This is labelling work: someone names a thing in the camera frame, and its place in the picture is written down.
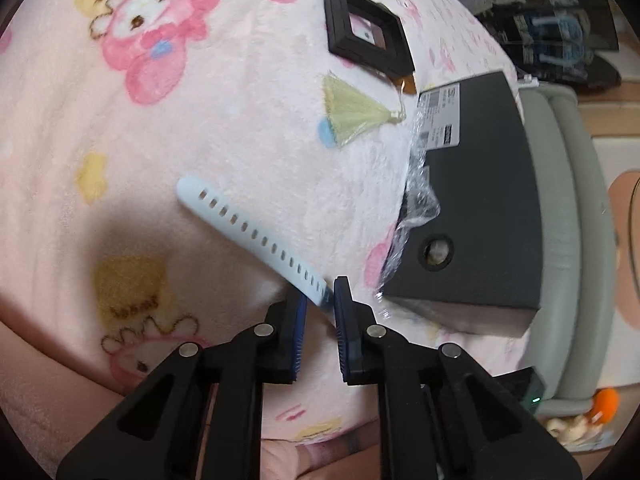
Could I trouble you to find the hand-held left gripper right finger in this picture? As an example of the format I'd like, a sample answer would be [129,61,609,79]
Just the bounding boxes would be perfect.
[332,276,583,480]

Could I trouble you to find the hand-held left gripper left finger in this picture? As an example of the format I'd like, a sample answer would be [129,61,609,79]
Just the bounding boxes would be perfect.
[56,292,309,480]

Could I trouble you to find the white perforated watch strap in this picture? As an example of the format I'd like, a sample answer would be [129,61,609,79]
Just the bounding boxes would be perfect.
[176,175,335,312]

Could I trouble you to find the dark grey cardboard box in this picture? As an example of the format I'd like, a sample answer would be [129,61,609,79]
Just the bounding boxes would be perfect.
[377,71,546,337]

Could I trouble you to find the wooden comb with tassel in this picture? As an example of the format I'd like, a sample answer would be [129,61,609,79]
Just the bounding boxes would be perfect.
[321,71,420,152]

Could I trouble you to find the black square display frame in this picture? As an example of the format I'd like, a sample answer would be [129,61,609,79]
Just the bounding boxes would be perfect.
[324,0,417,74]

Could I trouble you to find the orange plush toy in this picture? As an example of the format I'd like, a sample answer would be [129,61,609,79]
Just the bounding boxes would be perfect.
[545,387,622,449]

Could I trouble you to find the clear bubble wrap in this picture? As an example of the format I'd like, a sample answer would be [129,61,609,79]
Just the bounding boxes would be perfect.
[379,105,442,307]

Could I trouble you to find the grey green bed headboard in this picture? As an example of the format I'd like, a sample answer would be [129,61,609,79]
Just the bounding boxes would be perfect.
[515,82,615,405]

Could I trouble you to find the pink pajama pants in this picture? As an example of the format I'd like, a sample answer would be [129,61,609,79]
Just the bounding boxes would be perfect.
[0,320,383,480]

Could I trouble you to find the glass display cabinet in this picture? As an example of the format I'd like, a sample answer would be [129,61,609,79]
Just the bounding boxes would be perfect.
[444,0,622,92]

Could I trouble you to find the round orange wall decor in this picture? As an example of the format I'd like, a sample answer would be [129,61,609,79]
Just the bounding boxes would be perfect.
[606,170,640,322]

